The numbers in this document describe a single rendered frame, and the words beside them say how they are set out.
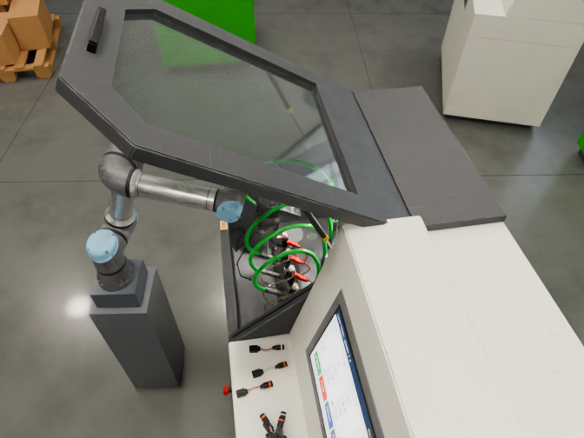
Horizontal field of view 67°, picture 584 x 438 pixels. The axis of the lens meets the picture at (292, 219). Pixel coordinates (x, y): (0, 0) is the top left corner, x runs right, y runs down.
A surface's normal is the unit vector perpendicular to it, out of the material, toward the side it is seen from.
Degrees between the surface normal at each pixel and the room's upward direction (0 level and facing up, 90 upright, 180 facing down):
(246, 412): 0
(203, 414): 0
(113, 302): 90
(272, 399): 0
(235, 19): 90
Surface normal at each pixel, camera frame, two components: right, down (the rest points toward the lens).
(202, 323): 0.01, -0.67
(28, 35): 0.30, 0.71
